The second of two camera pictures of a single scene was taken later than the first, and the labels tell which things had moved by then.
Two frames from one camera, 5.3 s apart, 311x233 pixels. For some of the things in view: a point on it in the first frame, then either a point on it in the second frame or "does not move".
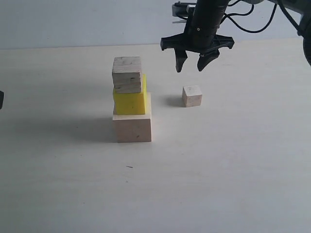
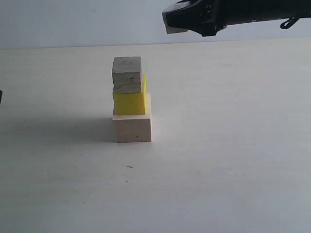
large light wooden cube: x=134 y=127 does not move
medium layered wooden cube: x=126 y=74 does not move
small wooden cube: x=191 y=95 to x=170 y=30
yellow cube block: x=130 y=103 does not move
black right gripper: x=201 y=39 to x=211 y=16
